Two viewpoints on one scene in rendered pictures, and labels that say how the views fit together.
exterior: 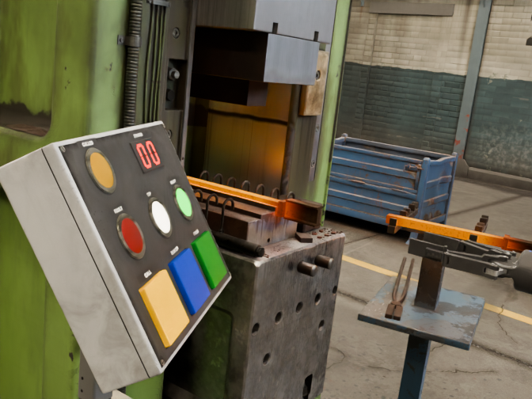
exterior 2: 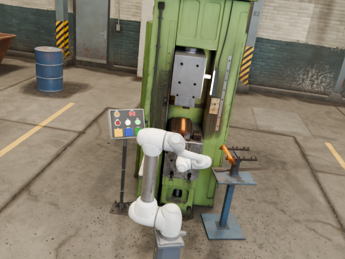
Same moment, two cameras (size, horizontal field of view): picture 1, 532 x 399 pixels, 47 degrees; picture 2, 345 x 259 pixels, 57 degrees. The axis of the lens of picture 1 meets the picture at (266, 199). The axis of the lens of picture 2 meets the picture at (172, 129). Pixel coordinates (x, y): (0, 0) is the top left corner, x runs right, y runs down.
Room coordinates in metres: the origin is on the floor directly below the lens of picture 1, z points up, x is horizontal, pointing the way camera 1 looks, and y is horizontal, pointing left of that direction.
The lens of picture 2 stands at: (-0.43, -2.45, 2.28)
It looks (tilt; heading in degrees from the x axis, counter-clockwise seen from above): 23 degrees down; 56
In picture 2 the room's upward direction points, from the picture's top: 7 degrees clockwise
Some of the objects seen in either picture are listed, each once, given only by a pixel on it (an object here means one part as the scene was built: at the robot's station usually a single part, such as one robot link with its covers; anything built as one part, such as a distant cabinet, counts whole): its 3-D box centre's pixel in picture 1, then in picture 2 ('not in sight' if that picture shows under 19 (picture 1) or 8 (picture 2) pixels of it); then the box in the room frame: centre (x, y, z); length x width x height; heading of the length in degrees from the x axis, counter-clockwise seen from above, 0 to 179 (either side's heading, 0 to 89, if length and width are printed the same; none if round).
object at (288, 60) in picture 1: (216, 52); (185, 95); (1.44, 0.15, 1.32); 0.42 x 0.20 x 0.10; 56
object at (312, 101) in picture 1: (313, 82); (214, 106); (1.65, -0.09, 1.27); 0.09 x 0.02 x 0.17; 146
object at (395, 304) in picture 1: (401, 283); (241, 169); (1.85, -0.46, 0.67); 0.60 x 0.04 x 0.01; 164
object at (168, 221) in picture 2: not in sight; (169, 218); (0.68, -0.92, 0.77); 0.18 x 0.16 x 0.22; 136
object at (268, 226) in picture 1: (203, 204); (180, 127); (1.44, 0.15, 0.96); 0.42 x 0.20 x 0.09; 56
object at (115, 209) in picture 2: not in sight; (120, 205); (0.81, 0.22, 0.05); 0.22 x 0.22 x 0.09; 56
